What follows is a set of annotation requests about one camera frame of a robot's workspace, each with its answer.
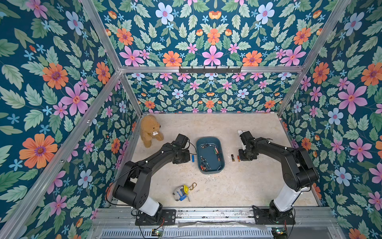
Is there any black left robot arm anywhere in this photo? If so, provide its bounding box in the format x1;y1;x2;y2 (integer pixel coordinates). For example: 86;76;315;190
112;135;191;217

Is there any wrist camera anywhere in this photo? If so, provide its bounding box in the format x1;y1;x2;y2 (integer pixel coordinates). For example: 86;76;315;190
239;131;255;146
175;134;189;148

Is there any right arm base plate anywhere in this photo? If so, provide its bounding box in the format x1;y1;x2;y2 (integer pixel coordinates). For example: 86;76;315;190
252;205;295;225

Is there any black hook rail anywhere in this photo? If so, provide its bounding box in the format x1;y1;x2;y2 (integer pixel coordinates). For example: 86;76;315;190
178;66;242;74

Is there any brown teddy bear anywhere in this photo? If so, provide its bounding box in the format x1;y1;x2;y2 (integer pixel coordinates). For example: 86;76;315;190
140;115;164;148

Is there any teal plastic storage box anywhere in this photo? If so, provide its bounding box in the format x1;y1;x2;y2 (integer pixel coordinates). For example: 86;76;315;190
195;136;225;174

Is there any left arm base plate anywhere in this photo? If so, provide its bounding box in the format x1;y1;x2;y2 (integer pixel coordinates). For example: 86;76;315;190
135;209;177;226

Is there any keychain toy with yellow cap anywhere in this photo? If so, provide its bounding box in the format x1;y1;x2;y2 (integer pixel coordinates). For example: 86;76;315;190
172;182;197;202

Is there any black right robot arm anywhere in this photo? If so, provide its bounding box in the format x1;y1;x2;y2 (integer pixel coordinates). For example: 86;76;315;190
239;131;319;216

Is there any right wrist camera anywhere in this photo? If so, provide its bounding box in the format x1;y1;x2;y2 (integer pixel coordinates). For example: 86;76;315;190
239;131;255;146

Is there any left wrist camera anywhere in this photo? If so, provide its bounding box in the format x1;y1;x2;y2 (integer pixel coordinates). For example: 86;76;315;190
175;134;189;148

